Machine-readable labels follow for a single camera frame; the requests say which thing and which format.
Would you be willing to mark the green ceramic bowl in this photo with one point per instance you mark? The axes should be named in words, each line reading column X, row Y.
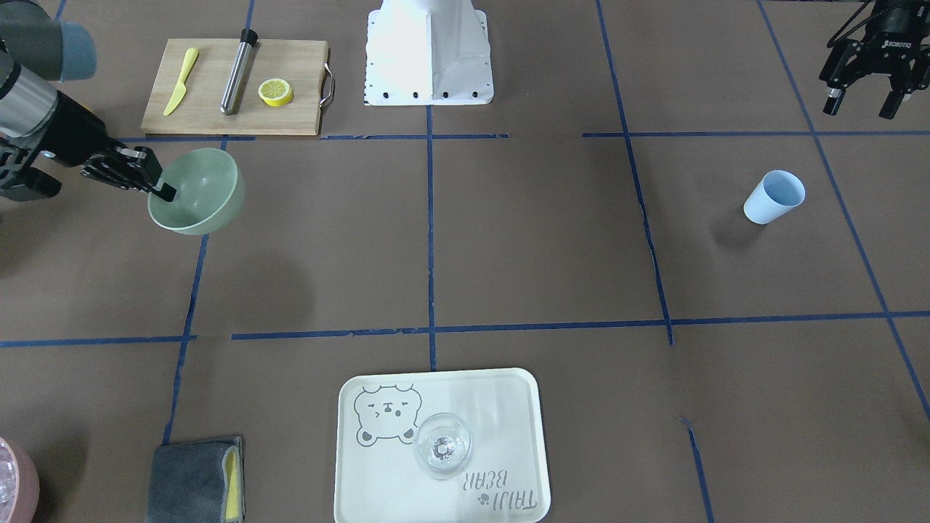
column 210, row 191

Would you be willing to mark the steel muddler black tip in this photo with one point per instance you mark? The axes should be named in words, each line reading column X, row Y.
column 235, row 85

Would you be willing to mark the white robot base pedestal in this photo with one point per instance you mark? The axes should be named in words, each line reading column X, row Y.
column 427, row 53

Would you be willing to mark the light blue plastic cup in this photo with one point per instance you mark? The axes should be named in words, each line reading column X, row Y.
column 775, row 195

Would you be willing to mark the clear wine glass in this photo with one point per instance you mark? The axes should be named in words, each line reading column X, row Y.
column 443, row 445

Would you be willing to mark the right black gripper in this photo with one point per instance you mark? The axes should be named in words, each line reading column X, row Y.
column 78, row 129

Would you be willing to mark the pink bowl of ice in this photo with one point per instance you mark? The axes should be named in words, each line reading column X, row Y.
column 20, row 485

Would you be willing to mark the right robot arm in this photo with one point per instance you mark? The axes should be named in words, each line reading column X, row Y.
column 38, row 119

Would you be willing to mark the lemon half slice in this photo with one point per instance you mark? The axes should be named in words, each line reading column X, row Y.
column 276, row 92

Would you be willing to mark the yellow plastic knife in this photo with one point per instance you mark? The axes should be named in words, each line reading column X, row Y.
column 180, row 87

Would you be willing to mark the cream bear serving tray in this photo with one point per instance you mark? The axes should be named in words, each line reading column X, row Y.
column 377, row 476

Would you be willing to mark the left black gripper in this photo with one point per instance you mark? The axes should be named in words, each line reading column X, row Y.
column 891, row 35

